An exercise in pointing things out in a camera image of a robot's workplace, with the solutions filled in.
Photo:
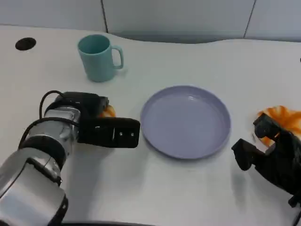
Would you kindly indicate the lilac plate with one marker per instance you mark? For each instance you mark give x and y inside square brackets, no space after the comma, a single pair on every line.
[185,122]

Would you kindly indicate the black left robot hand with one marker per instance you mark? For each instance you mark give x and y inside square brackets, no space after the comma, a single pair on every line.
[89,103]

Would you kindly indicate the small orange toy bread roll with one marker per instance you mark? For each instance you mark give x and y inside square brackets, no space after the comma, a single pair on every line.
[110,112]

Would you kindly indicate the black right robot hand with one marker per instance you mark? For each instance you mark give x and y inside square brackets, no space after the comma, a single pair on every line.
[282,160]

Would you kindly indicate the pale green mug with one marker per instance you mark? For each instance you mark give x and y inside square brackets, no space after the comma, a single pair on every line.
[96,66]

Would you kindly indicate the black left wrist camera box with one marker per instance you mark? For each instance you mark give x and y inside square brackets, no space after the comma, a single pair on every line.
[113,131]

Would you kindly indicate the black round table grommet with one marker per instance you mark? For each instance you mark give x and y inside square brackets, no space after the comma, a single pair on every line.
[26,44]

